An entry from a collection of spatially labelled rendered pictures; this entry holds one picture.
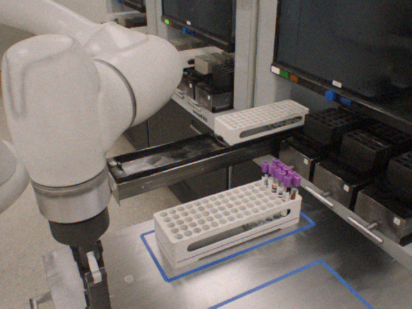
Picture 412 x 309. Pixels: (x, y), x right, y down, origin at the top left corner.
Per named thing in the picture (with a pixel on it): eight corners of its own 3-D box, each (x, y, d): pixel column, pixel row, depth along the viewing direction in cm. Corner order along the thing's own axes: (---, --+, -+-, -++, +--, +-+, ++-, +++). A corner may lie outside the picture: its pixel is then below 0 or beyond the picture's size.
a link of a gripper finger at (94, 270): (92, 229, 55) (102, 250, 51) (99, 261, 57) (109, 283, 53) (74, 235, 54) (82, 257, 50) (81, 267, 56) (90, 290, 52)
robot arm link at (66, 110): (73, 201, 44) (142, 147, 54) (42, 58, 36) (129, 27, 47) (1, 177, 48) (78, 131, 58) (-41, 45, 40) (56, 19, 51)
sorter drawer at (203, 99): (318, 74, 200) (321, 56, 195) (340, 82, 189) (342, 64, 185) (185, 103, 168) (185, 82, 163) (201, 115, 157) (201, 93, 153)
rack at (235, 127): (288, 116, 141) (290, 99, 138) (308, 127, 133) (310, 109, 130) (213, 136, 128) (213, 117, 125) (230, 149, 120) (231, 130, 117)
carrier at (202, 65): (212, 76, 172) (212, 62, 169) (207, 76, 171) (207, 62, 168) (198, 68, 180) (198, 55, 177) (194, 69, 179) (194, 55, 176)
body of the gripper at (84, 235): (114, 214, 51) (123, 268, 56) (97, 181, 58) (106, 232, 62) (51, 233, 48) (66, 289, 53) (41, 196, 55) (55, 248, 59)
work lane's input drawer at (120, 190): (290, 129, 147) (293, 105, 143) (317, 145, 137) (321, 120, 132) (88, 187, 115) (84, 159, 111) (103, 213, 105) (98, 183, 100)
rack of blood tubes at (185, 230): (273, 197, 96) (275, 175, 93) (300, 221, 89) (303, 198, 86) (154, 237, 84) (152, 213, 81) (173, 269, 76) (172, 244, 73)
